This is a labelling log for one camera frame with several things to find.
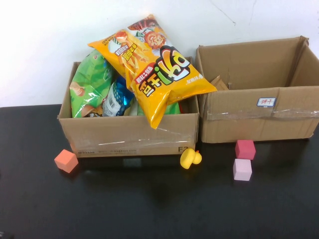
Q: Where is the cardboard box with blue label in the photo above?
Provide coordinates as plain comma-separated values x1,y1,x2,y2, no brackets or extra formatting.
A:
195,36,319,144

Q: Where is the yellow rubber duck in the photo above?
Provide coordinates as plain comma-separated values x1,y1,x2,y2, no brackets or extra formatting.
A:
180,148,203,170

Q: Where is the pale pink foam cube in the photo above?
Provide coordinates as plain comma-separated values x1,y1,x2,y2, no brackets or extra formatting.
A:
233,158,253,182

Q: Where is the large green chips bag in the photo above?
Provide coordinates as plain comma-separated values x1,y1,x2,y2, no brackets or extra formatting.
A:
69,49,116,119

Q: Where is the magenta foam cube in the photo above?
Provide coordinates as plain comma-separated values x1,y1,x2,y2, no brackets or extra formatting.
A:
235,139,257,160

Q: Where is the blue and white snack bag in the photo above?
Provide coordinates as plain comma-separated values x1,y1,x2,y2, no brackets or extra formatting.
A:
102,76,136,118

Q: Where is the cardboard box with printed text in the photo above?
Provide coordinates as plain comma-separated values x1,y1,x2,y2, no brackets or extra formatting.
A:
57,56,200,158

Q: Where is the orange foam cube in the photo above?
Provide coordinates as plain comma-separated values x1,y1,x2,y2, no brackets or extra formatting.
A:
54,149,79,174

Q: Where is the large yellow chips bag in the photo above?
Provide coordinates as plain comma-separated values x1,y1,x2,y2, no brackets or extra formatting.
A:
87,14,218,130

